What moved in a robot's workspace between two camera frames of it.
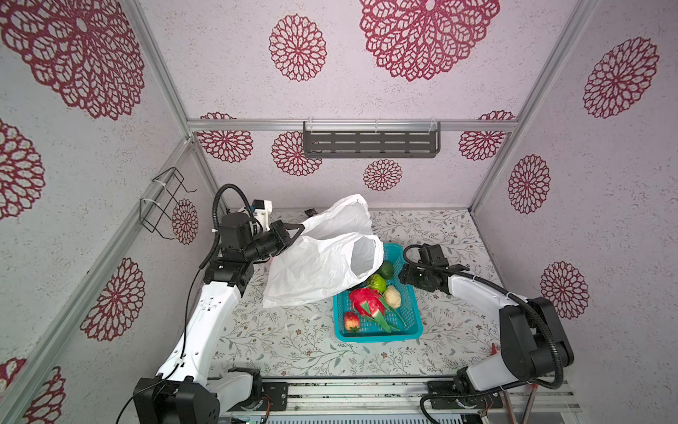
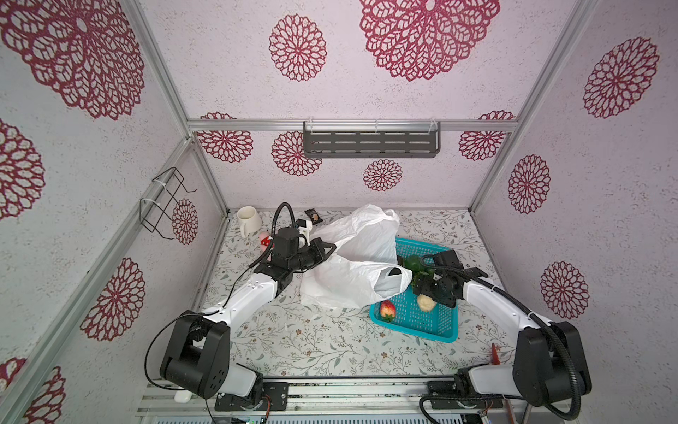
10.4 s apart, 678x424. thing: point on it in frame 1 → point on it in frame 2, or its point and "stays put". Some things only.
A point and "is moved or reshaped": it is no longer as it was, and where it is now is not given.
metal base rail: x=404 y=402 stays put
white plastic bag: x=335 y=253 is moved or reshaped
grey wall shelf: x=375 y=139 stays put
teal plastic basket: x=370 y=333 → x=440 y=323
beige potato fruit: x=393 y=297 → x=425 y=303
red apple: x=351 y=320 → x=387 y=310
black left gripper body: x=267 y=243 → x=308 y=256
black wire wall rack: x=156 y=200 stays put
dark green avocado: x=387 y=270 is moved or reshaped
